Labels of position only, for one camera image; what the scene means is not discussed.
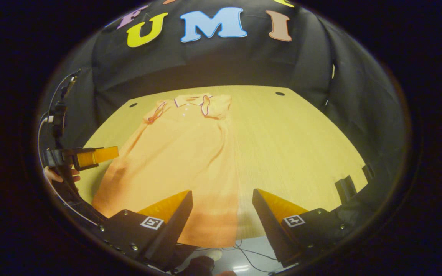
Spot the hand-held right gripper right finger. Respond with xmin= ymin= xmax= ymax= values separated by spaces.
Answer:
xmin=252 ymin=189 xmax=354 ymax=268

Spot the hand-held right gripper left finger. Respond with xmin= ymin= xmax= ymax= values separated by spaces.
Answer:
xmin=97 ymin=190 xmax=194 ymax=271

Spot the orange polo T-shirt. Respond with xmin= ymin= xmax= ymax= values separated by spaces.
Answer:
xmin=92 ymin=93 xmax=241 ymax=248

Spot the black floor cable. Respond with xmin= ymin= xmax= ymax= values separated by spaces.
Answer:
xmin=202 ymin=240 xmax=283 ymax=273

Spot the black stand with cables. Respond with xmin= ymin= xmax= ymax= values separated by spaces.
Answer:
xmin=46 ymin=69 xmax=81 ymax=150

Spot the white cable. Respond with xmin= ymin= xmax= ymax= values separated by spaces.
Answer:
xmin=37 ymin=115 xmax=99 ymax=227

